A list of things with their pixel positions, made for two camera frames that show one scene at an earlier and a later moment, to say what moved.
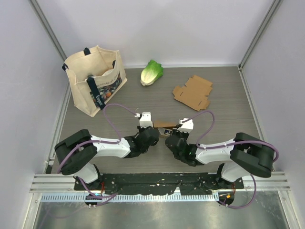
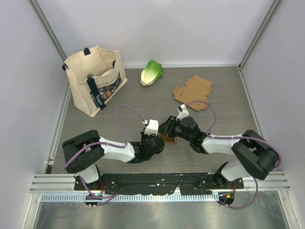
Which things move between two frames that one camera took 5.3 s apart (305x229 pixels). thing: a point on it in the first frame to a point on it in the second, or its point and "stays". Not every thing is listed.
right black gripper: [175, 131] to [167, 128]
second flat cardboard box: [194, 95] stays
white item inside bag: [107, 72] stays
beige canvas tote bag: [96, 77] stays
